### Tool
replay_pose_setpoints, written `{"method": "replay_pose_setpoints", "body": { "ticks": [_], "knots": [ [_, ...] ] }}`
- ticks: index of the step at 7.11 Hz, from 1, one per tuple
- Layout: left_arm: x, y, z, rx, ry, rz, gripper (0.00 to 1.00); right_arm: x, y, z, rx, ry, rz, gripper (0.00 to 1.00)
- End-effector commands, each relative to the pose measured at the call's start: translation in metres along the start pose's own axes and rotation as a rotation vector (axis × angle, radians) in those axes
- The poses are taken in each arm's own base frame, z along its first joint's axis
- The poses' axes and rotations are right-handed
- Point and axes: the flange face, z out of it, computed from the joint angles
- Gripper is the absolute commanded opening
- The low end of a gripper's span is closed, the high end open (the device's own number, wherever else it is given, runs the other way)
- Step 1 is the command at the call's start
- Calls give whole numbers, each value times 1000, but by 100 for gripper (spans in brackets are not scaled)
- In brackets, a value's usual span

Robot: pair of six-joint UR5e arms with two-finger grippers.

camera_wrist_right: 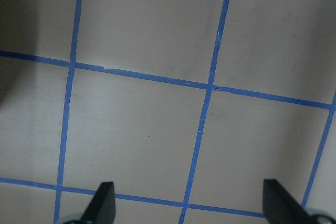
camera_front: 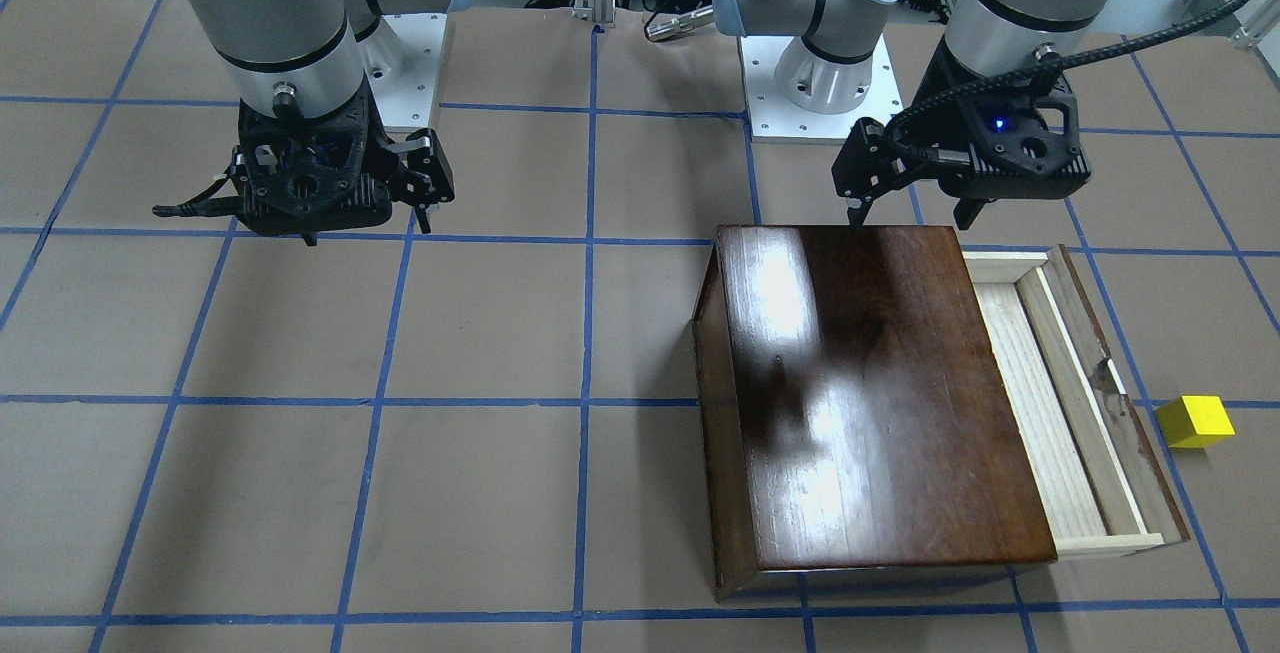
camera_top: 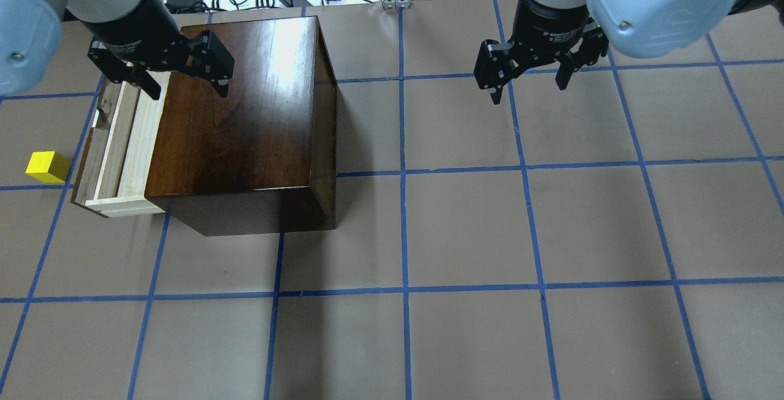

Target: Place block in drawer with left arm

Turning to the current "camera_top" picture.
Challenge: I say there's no dark wooden drawer cabinet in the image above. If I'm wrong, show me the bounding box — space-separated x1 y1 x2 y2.
145 17 339 237

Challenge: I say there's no yellow block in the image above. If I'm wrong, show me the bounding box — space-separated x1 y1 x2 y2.
25 151 71 184

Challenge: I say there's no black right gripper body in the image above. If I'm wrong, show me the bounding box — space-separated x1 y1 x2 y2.
506 0 590 76

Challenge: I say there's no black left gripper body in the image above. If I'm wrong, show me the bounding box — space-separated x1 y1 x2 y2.
86 0 187 72

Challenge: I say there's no light wood drawer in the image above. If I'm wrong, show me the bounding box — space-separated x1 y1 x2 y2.
70 72 170 217

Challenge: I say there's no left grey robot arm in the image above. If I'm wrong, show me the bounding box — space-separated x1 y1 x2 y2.
1 0 235 100

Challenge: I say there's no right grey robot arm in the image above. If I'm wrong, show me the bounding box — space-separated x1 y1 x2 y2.
473 0 782 104

